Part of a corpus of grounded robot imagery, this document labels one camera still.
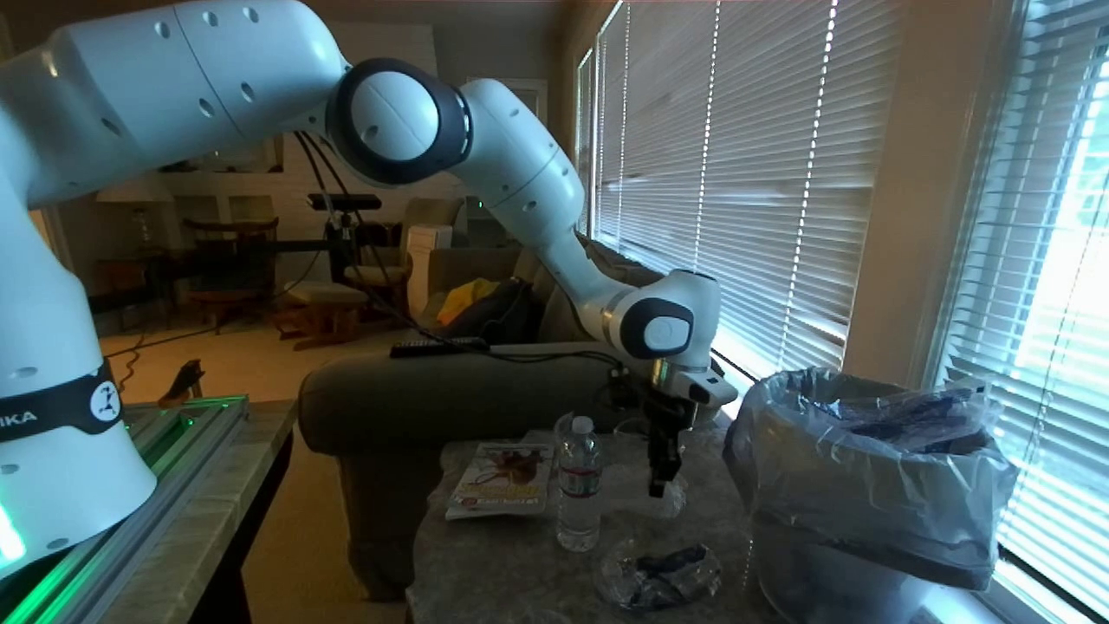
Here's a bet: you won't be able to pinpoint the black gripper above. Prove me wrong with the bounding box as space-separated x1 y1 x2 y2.
630 364 740 503

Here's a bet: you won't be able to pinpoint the round rubbish can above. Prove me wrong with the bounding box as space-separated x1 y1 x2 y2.
745 514 998 624

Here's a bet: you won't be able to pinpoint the clear plastic water bottle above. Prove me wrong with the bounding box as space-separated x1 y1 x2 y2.
549 413 607 553

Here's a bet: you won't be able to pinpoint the clear bag with black item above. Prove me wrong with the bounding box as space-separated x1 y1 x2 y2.
591 535 728 615

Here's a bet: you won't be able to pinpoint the printed magazine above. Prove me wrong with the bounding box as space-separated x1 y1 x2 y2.
443 432 561 523

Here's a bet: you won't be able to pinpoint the bin with plastic liner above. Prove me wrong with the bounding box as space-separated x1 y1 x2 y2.
724 364 1021 593

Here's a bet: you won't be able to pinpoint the black pillow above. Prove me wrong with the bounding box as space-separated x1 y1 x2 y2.
462 280 546 345

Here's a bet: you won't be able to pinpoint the olive fabric sofa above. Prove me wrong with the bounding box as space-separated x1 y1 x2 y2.
295 231 740 604

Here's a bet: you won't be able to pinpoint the black remote control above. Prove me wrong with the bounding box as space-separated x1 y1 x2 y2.
388 336 495 364

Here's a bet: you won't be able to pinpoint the yellow pillow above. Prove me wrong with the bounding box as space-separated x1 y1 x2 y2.
434 273 502 332

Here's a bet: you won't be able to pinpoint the wide window blinds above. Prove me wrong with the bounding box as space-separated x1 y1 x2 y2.
571 0 908 389

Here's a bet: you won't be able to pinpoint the beige armchair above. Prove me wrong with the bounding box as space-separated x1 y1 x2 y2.
343 247 417 330

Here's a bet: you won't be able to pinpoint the wooden footstool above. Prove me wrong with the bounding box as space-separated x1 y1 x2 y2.
273 276 373 350

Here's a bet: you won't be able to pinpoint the narrow window blinds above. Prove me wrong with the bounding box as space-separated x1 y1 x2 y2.
931 0 1109 624

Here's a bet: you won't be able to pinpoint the dark dining chair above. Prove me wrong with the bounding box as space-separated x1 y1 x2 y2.
179 213 279 330

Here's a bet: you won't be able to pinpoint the workbench clamp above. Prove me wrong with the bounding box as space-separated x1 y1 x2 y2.
157 355 211 409

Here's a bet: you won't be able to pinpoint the black camera stand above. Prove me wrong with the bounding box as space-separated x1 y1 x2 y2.
320 208 404 288

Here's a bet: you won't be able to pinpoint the black stereo camera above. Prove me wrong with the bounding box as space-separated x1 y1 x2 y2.
303 190 383 213

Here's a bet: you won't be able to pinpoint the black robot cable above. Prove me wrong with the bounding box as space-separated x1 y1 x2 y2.
287 128 403 290

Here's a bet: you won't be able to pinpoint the green-lit metal base plate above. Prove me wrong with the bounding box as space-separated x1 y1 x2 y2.
0 390 251 624

